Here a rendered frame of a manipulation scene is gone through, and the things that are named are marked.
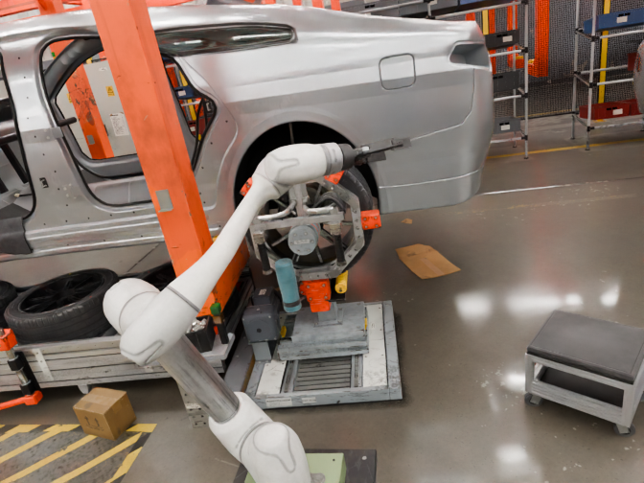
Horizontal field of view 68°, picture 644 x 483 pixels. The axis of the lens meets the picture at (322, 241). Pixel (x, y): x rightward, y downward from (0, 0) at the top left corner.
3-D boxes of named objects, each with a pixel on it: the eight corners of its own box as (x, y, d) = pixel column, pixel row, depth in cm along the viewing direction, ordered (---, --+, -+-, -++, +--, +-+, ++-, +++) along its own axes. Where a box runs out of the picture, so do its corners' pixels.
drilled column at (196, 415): (217, 412, 246) (195, 345, 230) (211, 426, 237) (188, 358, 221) (198, 413, 247) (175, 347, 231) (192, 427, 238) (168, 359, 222)
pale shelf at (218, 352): (235, 337, 230) (234, 333, 229) (225, 359, 215) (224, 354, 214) (152, 345, 236) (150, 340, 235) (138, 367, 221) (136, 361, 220)
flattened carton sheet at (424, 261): (427, 244, 390) (427, 241, 389) (461, 271, 340) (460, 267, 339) (393, 253, 385) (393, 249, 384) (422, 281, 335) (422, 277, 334)
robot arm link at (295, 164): (324, 137, 127) (303, 146, 139) (270, 144, 120) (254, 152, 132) (331, 177, 128) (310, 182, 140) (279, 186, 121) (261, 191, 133)
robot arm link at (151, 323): (172, 290, 107) (150, 275, 117) (116, 356, 102) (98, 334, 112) (210, 321, 115) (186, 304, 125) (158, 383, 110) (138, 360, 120)
